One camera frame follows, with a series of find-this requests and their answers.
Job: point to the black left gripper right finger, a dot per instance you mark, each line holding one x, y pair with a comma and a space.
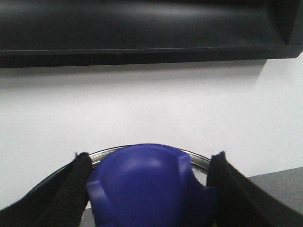
243, 204

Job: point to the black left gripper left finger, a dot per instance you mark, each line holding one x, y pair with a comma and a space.
57, 201

